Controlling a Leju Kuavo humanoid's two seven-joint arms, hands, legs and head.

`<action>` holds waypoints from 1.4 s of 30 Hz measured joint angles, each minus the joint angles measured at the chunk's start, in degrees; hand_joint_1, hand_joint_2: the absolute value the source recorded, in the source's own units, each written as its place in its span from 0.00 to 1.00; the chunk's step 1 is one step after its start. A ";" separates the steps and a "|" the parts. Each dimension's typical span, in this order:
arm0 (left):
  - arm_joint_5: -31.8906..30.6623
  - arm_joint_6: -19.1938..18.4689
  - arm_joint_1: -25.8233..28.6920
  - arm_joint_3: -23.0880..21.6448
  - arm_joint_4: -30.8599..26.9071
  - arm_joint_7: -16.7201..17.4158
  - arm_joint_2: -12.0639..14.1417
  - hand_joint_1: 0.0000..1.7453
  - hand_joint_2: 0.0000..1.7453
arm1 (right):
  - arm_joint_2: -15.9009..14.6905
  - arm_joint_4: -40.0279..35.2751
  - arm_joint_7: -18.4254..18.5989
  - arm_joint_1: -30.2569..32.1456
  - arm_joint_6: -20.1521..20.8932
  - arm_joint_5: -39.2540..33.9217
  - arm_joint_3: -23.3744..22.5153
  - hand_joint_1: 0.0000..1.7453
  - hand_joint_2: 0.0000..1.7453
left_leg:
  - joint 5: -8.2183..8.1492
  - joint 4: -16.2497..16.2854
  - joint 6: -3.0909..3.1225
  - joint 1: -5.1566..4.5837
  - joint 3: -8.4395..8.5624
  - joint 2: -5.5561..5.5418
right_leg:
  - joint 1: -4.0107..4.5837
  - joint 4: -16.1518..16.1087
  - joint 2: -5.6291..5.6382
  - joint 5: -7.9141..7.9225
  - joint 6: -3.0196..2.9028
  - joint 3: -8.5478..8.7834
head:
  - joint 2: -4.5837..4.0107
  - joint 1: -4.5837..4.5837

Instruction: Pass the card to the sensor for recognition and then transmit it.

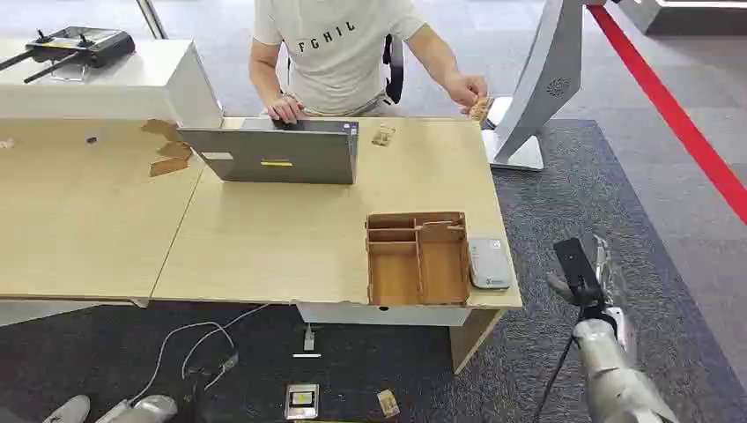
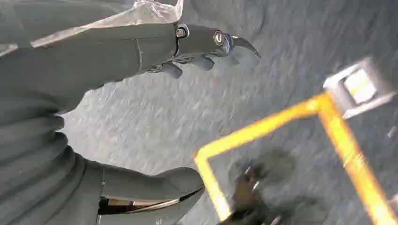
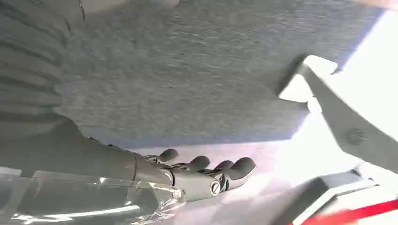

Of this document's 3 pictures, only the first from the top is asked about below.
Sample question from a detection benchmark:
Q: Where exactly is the person's left hand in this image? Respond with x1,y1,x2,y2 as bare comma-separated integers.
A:
444,72,490,116

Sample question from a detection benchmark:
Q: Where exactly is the person's right hand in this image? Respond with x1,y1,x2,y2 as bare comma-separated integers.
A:
265,94,307,125

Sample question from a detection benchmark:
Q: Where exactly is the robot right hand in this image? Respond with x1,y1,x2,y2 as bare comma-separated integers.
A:
546,234,618,321

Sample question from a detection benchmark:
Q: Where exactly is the grey laptop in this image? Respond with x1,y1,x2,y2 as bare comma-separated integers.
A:
177,116,360,186

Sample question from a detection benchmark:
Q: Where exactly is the person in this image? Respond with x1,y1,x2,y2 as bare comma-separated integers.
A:
248,0,492,125

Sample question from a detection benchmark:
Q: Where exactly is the black office chair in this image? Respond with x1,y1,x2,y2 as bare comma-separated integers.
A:
381,33,405,107

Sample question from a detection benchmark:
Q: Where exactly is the white kiosk stand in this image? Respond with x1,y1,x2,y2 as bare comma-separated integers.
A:
481,0,592,173

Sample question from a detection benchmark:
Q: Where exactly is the grey card reader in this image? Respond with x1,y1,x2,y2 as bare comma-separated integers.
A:
468,237,514,292

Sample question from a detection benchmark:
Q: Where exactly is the brown cardboard scrap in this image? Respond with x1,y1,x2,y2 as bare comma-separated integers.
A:
139,119,183,143
148,157,191,178
156,141,194,161

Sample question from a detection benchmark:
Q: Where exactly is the wooden compartment box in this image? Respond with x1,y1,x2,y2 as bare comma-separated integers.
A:
365,211,471,308

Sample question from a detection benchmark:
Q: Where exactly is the grey metal pole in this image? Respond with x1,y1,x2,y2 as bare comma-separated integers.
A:
135,0,170,41

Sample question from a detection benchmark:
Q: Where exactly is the white desk drawer unit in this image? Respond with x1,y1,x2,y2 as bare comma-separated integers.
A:
294,300,471,328

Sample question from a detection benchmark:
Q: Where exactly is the black remote controller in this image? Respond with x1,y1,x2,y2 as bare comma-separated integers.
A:
0,26,137,85

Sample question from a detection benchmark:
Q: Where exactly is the white counter base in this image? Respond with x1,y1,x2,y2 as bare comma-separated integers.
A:
617,0,747,36

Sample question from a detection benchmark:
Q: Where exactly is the metal floor socket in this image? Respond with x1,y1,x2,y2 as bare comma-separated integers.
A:
284,383,321,421

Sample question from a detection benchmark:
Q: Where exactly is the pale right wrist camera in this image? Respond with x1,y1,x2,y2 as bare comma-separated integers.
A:
606,306,639,359

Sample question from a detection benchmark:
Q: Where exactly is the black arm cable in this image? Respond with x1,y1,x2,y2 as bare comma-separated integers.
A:
531,303,586,423

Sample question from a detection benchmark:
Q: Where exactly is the white floor bracket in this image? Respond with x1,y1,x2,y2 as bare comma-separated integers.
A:
292,323,322,360

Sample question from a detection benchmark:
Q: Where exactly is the white cable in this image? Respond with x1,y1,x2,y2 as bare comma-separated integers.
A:
180,302,272,382
125,321,236,407

